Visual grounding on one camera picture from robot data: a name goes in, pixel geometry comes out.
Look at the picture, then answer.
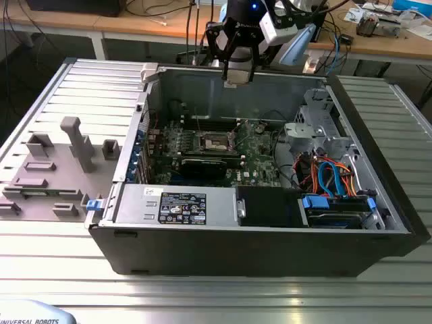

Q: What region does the grey plastic case latch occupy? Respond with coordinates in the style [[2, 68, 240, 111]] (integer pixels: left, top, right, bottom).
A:
[[140, 63, 159, 84]]

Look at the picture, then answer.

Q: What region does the white paper sheet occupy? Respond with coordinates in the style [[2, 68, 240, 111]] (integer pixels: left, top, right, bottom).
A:
[[344, 6, 367, 24]]

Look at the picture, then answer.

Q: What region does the black graphics card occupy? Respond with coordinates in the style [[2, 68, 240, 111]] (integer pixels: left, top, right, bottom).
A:
[[180, 155, 227, 180]]

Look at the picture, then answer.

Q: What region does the black monitor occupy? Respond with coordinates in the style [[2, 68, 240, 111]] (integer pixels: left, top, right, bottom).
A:
[[26, 0, 122, 18]]

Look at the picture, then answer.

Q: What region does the silver power supply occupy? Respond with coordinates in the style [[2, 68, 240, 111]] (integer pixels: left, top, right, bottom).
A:
[[113, 184, 239, 226]]

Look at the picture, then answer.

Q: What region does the green motherboard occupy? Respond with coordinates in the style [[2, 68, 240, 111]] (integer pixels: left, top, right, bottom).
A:
[[144, 118, 288, 187]]

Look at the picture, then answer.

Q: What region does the black plastic bay cover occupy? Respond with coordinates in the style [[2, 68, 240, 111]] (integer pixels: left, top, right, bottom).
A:
[[236, 186, 303, 227]]

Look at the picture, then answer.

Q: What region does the metal socket cover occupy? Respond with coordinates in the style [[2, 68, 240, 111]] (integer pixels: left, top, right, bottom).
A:
[[225, 126, 242, 146]]

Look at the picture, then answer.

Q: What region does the grey parts rack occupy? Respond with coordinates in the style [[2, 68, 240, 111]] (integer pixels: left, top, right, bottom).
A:
[[0, 116, 122, 223]]

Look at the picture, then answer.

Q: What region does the black case fan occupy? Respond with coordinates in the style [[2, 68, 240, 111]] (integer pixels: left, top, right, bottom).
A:
[[167, 97, 186, 121]]

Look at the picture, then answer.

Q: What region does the grey metal drive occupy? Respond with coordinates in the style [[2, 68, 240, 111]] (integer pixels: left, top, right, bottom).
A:
[[374, 16, 402, 38]]

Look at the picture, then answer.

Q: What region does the black PC case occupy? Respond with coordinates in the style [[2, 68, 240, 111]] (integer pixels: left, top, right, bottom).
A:
[[84, 63, 432, 278]]

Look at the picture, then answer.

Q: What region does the silver drive cage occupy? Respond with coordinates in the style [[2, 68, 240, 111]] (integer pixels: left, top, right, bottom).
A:
[[284, 88, 360, 159]]

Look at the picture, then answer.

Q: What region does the orange wire bundle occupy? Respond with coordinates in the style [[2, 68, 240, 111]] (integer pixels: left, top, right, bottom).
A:
[[337, 163, 359, 198]]

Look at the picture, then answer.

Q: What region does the long wooden desk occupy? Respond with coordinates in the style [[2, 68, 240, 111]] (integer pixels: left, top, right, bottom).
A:
[[0, 0, 432, 63]]

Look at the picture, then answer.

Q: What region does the blue flat data cable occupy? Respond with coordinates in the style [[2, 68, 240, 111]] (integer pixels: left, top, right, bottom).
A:
[[318, 161, 349, 200]]

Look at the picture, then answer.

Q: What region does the silver CPU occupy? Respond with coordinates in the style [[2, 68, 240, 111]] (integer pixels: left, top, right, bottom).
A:
[[224, 69, 253, 89]]

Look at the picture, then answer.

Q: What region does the blue hanging cable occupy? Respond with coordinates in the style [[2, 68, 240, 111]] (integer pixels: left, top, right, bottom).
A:
[[329, 33, 342, 77]]

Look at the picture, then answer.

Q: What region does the blue cardboard box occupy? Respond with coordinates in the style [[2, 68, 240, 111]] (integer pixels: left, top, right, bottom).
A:
[[392, 0, 432, 11]]

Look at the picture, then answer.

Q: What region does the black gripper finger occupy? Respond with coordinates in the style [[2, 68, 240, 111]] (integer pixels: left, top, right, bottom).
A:
[[205, 20, 238, 81], [248, 32, 261, 84]]

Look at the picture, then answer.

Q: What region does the red wire bundle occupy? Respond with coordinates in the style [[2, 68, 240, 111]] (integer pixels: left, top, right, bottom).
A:
[[292, 152, 320, 192]]

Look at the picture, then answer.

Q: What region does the blue disk carrier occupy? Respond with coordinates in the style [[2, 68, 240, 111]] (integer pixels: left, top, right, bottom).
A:
[[301, 194, 378, 231]]

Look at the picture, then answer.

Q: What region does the metal CPU cooler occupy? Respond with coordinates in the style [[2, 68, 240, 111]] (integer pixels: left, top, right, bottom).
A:
[[356, 11, 376, 38]]

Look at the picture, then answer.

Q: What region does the black label sticker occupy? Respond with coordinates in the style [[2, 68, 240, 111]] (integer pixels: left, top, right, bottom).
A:
[[158, 192, 207, 225]]

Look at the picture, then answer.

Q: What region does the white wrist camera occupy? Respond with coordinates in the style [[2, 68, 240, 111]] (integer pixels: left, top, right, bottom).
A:
[[259, 9, 300, 47]]

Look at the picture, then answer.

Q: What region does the green RAM stick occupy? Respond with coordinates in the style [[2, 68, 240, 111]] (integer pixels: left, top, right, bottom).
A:
[[19, 190, 82, 198]]

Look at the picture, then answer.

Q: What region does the dark hard disk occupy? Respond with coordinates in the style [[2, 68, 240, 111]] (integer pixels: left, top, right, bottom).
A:
[[308, 209, 369, 230]]

